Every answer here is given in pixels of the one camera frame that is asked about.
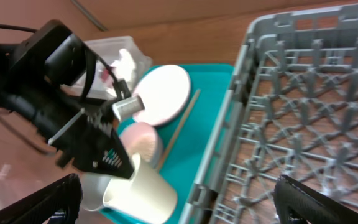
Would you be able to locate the pink bowl with rice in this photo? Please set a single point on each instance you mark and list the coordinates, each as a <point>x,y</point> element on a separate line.
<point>144,139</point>

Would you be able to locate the white napkin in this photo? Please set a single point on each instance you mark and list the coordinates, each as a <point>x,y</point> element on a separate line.
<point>125,67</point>

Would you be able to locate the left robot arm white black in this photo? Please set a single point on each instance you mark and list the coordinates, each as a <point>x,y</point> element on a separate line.
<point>45,79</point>

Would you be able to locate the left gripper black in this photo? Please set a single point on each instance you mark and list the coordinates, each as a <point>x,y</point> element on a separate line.
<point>49,76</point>

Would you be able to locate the red stained plastic wrapper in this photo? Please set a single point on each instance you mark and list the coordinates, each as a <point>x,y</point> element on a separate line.
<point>105,77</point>

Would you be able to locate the large white plate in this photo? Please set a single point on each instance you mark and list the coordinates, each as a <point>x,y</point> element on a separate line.
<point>164,92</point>

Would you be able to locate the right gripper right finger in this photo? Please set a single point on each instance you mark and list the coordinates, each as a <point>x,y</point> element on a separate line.
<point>297,203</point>

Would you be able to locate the grey shallow bowl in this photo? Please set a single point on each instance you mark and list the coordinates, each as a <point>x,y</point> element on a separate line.
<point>93,188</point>

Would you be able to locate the white paper cup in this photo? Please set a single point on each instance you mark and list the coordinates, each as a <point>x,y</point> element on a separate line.
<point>146,196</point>

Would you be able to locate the right wooden chopstick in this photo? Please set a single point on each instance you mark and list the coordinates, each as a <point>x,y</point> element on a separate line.
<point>178,129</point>

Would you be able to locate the grey dishwasher rack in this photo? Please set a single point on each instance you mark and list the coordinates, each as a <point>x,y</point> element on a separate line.
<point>291,109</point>

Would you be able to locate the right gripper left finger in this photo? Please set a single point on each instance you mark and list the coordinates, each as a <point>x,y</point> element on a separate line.
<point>58,202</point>

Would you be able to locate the clear plastic waste bin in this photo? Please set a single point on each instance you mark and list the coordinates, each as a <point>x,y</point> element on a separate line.
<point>108,49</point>

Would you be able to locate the teal serving tray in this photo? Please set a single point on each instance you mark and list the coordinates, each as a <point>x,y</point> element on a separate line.
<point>184,159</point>

